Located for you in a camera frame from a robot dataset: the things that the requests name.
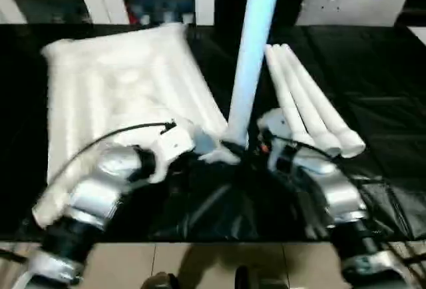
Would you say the white plastic table leg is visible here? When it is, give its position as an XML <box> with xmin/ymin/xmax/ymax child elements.
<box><xmin>281</xmin><ymin>44</ymin><xmax>367</xmax><ymax>158</ymax></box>
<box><xmin>221</xmin><ymin>0</ymin><xmax>284</xmax><ymax>147</ymax></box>
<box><xmin>264</xmin><ymin>44</ymin><xmax>316</xmax><ymax>147</ymax></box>
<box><xmin>272</xmin><ymin>44</ymin><xmax>343</xmax><ymax>155</ymax></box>

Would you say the black left robot foot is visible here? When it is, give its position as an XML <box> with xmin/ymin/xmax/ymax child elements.
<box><xmin>142</xmin><ymin>271</ymin><xmax>181</xmax><ymax>289</ymax></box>

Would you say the black robot foot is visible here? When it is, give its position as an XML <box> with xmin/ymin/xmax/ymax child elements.
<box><xmin>142</xmin><ymin>271</ymin><xmax>181</xmax><ymax>289</ymax></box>
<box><xmin>234</xmin><ymin>266</ymin><xmax>267</xmax><ymax>289</ymax></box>

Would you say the black work mat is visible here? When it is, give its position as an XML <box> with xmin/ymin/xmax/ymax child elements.
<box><xmin>0</xmin><ymin>22</ymin><xmax>426</xmax><ymax>244</ymax></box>

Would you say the black right robot foot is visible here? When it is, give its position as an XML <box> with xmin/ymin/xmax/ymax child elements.
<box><xmin>234</xmin><ymin>266</ymin><xmax>267</xmax><ymax>289</ymax></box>

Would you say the white flat panel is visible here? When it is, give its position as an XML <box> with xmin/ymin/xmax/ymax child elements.
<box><xmin>407</xmin><ymin>25</ymin><xmax>426</xmax><ymax>43</ymax></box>

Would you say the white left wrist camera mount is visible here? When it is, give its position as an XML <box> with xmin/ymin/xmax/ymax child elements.
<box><xmin>150</xmin><ymin>125</ymin><xmax>196</xmax><ymax>184</ymax></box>

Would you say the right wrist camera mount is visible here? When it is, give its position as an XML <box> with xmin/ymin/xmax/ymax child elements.
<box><xmin>256</xmin><ymin>109</ymin><xmax>296</xmax><ymax>172</ymax></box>

